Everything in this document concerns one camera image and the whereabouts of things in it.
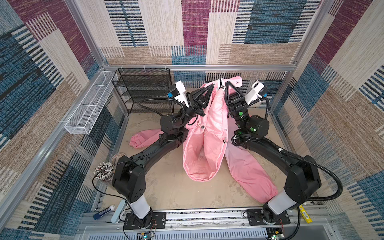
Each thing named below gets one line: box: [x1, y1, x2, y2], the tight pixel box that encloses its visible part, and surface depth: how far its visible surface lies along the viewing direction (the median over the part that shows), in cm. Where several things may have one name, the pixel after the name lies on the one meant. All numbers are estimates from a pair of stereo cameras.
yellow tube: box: [298, 205, 313, 224], surface depth 74 cm
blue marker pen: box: [93, 204, 116, 220], surface depth 77 cm
